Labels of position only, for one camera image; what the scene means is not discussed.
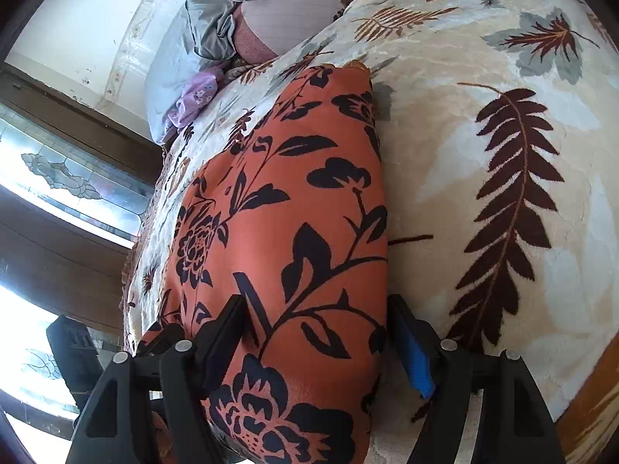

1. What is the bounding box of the leaf-print fleece blanket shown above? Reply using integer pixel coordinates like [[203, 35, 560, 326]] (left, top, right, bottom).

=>
[[118, 0, 619, 464]]

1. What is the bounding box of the light blue pillow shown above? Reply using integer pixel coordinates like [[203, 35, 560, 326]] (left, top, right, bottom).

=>
[[144, 7, 228, 143]]

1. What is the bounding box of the brown wooden window frame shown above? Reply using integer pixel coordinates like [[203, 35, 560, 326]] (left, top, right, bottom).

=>
[[0, 63, 162, 336]]

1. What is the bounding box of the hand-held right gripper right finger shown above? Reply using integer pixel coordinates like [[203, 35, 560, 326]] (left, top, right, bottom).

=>
[[388, 294, 566, 464]]

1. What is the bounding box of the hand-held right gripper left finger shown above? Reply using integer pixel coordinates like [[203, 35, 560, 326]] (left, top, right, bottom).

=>
[[65, 294, 247, 464]]

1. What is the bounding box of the grey cloth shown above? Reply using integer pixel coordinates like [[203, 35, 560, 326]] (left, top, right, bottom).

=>
[[185, 0, 243, 61]]

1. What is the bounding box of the purple floral cloth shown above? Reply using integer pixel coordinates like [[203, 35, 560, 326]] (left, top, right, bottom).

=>
[[167, 67, 224, 129]]

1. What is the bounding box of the orange floral garment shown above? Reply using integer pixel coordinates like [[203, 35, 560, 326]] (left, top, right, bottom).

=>
[[128, 64, 390, 464]]

